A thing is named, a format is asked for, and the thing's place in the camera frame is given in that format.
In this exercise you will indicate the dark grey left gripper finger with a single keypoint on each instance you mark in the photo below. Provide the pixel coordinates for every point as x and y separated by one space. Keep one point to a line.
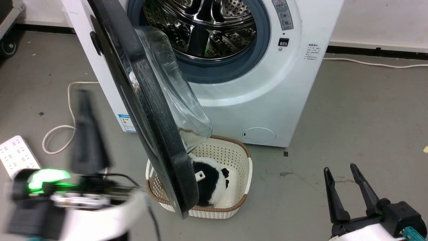
88 140

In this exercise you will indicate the white front-load washing machine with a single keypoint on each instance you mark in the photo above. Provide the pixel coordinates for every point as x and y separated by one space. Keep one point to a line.
267 100

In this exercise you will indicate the blue energy label sticker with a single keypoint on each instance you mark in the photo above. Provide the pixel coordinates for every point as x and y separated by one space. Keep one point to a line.
127 123

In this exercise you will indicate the black door latch socket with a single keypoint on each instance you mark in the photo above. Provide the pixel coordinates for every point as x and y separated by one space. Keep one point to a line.
283 42

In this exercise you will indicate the cream plastic laundry basket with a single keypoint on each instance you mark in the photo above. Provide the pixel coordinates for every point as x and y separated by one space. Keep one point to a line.
230 154

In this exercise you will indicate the round white filter cover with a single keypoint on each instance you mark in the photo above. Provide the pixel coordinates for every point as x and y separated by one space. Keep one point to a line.
259 135

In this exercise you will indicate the white power strip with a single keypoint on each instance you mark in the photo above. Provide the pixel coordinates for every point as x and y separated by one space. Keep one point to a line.
16 155

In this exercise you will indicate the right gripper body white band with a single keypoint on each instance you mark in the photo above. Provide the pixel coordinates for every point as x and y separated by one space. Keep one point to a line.
394 221

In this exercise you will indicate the black and white panda plush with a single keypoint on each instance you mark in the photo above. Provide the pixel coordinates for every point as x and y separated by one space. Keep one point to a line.
209 187

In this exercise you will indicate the black washing machine door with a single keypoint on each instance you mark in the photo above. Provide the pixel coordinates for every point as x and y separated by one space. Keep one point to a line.
150 110

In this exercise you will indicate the grey control label panel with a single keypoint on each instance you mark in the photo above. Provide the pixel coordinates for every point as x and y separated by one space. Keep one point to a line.
284 15

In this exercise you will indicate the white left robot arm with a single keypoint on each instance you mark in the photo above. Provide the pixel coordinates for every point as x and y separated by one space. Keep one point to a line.
107 221

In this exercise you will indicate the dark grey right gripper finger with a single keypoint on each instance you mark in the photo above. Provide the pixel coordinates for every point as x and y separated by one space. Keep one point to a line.
366 190
335 197

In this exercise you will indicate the grey wheeled cart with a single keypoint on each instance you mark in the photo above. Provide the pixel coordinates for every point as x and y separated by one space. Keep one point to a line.
8 20

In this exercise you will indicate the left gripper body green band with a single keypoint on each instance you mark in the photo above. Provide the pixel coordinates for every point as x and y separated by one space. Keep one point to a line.
50 192

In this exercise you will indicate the grey rubber door gasket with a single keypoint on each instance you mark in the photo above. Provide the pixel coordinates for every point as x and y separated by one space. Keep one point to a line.
230 70

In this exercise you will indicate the steel washing machine drum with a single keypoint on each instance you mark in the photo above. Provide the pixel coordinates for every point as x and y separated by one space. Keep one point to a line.
214 30

